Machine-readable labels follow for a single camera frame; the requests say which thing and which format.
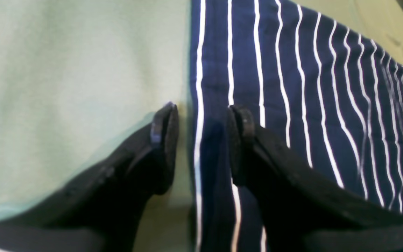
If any light green table cloth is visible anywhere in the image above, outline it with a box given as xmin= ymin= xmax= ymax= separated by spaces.
xmin=0 ymin=0 xmax=403 ymax=252

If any navy white striped T-shirt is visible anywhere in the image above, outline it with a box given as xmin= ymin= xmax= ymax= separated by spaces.
xmin=190 ymin=0 xmax=403 ymax=252

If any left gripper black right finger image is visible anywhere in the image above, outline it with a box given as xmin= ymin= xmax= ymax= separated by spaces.
xmin=227 ymin=105 xmax=403 ymax=252

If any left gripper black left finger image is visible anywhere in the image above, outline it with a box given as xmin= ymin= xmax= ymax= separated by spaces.
xmin=0 ymin=102 xmax=179 ymax=252

